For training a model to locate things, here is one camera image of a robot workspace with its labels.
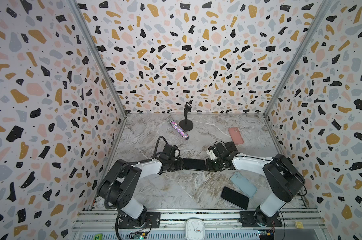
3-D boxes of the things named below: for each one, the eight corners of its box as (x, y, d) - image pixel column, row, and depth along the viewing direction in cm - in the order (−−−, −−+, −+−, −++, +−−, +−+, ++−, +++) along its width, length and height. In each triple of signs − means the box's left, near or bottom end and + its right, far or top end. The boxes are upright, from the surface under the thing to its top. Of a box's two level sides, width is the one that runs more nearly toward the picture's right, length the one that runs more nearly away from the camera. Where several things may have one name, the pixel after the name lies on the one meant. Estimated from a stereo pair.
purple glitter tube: (186, 140, 107) (186, 138, 105) (169, 124, 117) (169, 121, 115) (189, 138, 108) (189, 135, 106) (173, 122, 118) (172, 119, 116)
